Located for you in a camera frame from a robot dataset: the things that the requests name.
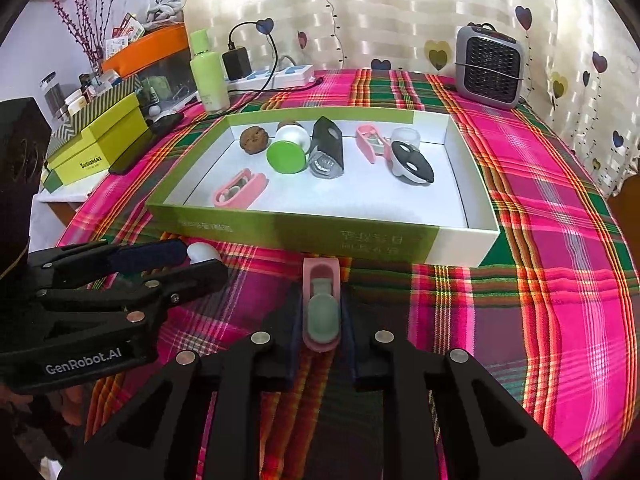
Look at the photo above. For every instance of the small white ball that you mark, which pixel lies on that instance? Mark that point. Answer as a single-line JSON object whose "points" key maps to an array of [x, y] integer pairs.
{"points": [[153, 110]]}

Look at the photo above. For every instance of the white power strip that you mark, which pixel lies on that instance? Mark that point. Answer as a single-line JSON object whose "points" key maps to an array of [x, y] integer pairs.
{"points": [[295, 76]]}

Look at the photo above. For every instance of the heart print curtain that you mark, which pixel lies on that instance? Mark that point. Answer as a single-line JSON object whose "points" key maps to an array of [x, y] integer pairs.
{"points": [[425, 0]]}

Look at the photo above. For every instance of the clear storage box orange lid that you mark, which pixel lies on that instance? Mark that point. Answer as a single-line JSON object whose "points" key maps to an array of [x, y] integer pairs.
{"points": [[150, 42]]}

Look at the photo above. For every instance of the pink plastic clip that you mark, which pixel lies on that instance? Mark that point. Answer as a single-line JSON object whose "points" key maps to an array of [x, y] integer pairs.
{"points": [[245, 192], [367, 147]]}

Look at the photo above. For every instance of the light green bottle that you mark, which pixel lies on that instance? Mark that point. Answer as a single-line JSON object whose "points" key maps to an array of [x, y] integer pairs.
{"points": [[210, 80]]}

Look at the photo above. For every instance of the grey space heater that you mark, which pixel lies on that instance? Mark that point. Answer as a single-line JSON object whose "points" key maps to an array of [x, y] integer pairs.
{"points": [[490, 67]]}

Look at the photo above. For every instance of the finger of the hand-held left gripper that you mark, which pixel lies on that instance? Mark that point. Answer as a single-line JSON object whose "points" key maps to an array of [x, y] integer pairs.
{"points": [[190, 280], [145, 256]]}

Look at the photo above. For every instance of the black bike light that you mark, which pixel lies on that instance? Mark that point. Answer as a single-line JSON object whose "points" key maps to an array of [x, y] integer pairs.
{"points": [[327, 145]]}

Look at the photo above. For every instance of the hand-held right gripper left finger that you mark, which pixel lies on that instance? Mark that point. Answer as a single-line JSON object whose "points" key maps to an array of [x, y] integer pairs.
{"points": [[289, 335]]}

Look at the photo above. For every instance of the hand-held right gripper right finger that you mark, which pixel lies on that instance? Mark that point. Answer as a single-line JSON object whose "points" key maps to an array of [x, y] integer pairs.
{"points": [[350, 335]]}

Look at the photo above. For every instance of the pink plaid tablecloth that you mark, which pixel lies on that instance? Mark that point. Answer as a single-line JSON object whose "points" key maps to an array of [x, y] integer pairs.
{"points": [[550, 285]]}

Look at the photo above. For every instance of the black disc with white buttons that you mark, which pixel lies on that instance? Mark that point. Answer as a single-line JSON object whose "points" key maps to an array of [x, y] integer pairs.
{"points": [[417, 167]]}

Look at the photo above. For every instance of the glass jar black lid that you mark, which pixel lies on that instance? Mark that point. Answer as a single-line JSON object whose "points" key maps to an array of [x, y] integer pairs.
{"points": [[52, 97]]}

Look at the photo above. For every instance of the white side table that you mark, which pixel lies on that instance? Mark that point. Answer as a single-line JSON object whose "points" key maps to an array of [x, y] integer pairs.
{"points": [[55, 210]]}

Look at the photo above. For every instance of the person's left hand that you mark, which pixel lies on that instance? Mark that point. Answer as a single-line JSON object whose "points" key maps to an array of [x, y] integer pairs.
{"points": [[77, 410]]}

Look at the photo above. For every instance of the green white suction holder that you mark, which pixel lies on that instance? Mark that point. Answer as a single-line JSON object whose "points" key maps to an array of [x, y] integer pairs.
{"points": [[285, 157]]}

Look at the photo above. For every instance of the white mushroom knob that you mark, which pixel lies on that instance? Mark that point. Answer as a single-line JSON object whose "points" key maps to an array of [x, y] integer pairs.
{"points": [[202, 252]]}

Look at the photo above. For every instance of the small brown walnut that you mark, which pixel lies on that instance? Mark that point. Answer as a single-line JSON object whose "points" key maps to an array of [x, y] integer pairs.
{"points": [[288, 124]]}

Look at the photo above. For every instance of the purple flower branches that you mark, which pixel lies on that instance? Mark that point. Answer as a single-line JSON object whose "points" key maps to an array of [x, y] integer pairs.
{"points": [[92, 55]]}

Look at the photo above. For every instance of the colourful card packets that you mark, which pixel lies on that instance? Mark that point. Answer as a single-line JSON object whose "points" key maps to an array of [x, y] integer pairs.
{"points": [[125, 35]]}

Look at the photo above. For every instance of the black charger adapter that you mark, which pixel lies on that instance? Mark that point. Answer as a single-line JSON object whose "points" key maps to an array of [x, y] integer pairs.
{"points": [[237, 64]]}

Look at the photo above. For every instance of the grey striped box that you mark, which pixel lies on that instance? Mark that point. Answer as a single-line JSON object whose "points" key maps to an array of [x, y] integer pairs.
{"points": [[112, 91]]}

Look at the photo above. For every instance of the translucent round jar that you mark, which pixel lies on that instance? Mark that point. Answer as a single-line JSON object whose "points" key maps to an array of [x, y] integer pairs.
{"points": [[406, 135]]}

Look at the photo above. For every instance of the black phone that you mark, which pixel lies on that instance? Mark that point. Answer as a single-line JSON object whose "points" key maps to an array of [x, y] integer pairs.
{"points": [[135, 155]]}

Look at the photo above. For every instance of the green white cardboard box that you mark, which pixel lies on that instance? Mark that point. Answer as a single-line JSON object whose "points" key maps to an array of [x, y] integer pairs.
{"points": [[300, 230]]}

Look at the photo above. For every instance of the yellow-green cardboard box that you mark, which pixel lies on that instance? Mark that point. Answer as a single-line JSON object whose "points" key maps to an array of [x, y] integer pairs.
{"points": [[100, 135]]}

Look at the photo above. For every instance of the dark green box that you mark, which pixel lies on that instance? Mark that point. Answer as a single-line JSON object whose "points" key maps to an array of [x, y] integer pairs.
{"points": [[50, 182]]}

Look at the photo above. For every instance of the pink clip with mint oval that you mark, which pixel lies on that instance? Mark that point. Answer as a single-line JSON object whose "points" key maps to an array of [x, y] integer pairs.
{"points": [[322, 325]]}

